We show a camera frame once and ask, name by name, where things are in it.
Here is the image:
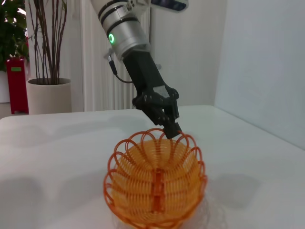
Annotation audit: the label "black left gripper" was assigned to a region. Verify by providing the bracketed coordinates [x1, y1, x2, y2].
[122, 50, 183, 140]

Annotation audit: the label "orange plastic wire basket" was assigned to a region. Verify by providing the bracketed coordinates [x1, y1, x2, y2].
[102, 128, 208, 227]

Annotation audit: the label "white vertical blinds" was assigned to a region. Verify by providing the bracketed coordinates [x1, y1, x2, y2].
[80, 0, 156, 112]

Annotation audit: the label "beige round plant pot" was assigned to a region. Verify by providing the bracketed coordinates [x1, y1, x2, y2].
[25, 78, 72, 115]

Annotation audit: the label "bare twig plant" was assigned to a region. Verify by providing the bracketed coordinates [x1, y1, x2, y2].
[25, 0, 70, 85]

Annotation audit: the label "red box with green label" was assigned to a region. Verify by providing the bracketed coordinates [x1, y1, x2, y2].
[6, 56, 30, 115]

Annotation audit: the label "green leafy plant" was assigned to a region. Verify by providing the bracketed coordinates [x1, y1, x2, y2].
[0, 0, 30, 72]

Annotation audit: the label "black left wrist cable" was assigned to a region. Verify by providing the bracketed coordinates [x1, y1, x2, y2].
[106, 54, 134, 84]

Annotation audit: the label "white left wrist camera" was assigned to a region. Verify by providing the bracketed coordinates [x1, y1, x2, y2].
[150, 0, 190, 13]

